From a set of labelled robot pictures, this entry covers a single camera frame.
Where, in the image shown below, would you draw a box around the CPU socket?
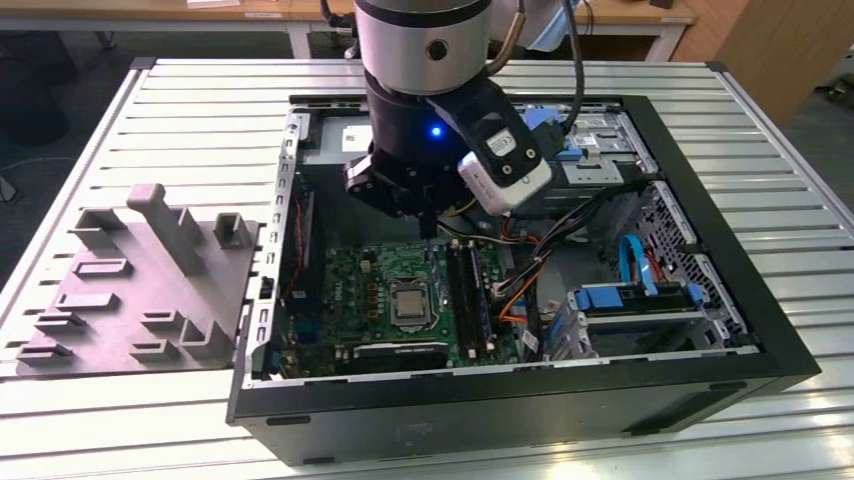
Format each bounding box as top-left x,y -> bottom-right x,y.
385,276 -> 439,335

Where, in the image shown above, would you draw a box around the blue flat wire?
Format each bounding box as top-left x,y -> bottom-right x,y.
618,233 -> 659,294

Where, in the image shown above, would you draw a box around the black graphics card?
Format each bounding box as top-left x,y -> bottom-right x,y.
352,339 -> 449,374

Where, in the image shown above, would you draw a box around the black RAM slot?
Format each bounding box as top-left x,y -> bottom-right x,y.
444,238 -> 473,357

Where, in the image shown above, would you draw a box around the green motherboard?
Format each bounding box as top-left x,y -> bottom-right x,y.
283,239 -> 528,374

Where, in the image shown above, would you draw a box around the black wire bundle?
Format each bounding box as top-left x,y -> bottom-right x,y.
492,184 -> 648,301

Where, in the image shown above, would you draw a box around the silver CPU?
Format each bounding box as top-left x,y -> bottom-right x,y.
392,289 -> 428,321

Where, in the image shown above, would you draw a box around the white label sticker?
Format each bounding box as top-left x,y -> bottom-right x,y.
340,124 -> 372,154

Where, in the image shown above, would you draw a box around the blue drive latch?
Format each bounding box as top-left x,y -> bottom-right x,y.
523,106 -> 579,162

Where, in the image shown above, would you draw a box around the wooden cabinet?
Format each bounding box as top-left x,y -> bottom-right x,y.
670,0 -> 854,126

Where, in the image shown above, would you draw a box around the black camera bracket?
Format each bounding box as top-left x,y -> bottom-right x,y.
424,82 -> 543,187

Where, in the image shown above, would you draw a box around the grey power supply unit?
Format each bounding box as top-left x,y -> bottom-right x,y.
296,114 -> 433,251

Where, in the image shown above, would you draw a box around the brown braided robot cable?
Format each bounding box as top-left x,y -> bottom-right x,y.
485,0 -> 530,79

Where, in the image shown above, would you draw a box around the grey parts rack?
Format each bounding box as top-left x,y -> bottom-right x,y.
12,182 -> 268,376

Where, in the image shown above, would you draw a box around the black chair caster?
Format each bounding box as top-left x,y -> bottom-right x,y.
814,74 -> 854,104

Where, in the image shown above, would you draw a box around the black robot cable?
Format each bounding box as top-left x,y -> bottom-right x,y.
546,0 -> 590,151

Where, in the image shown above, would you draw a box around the hard disk in blue carrier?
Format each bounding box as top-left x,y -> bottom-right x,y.
571,282 -> 706,316

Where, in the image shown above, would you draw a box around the long wooden desk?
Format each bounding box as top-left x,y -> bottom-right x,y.
0,0 -> 699,62

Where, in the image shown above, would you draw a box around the orange wires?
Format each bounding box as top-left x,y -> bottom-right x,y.
498,279 -> 535,326

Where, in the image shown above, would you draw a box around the black open PC case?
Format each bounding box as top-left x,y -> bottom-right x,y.
224,92 -> 822,469

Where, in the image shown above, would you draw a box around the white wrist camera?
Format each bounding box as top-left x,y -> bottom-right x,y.
456,149 -> 555,217

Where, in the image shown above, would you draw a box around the silver drive cage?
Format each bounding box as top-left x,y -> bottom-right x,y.
510,102 -> 659,216

